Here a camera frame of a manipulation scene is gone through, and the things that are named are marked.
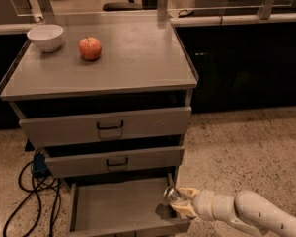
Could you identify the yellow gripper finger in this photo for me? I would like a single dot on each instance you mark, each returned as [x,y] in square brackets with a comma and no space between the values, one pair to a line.
[189,193]
[183,207]

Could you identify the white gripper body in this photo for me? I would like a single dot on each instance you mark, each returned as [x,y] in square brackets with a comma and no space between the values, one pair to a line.
[203,203]

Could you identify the silver redbull can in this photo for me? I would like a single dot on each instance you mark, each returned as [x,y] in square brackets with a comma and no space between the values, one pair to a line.
[171,194]

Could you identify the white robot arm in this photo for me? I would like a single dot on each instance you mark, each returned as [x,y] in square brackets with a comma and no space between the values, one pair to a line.
[247,211]

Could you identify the bottom grey drawer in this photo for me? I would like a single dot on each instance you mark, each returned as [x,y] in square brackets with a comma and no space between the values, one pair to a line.
[124,205]

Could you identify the grey drawer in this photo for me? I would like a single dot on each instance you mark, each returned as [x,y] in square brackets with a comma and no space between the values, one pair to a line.
[124,205]
[56,131]
[118,161]

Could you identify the grey drawer cabinet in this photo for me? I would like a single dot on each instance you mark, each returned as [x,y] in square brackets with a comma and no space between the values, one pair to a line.
[142,67]

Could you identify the top grey drawer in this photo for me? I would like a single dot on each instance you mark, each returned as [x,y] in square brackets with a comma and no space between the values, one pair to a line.
[56,131]

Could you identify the middle grey drawer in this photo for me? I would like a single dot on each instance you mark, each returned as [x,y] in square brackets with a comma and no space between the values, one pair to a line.
[118,161]

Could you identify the blue power box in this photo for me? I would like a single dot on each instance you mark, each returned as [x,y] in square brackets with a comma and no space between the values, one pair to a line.
[39,167]

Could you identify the red apple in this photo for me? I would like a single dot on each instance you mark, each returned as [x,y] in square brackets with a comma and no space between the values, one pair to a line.
[90,48]

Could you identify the black office chair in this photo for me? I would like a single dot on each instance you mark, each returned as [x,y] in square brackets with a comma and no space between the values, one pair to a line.
[130,5]

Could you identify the white ceramic bowl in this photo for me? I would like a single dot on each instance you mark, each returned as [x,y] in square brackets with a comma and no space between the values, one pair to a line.
[47,38]

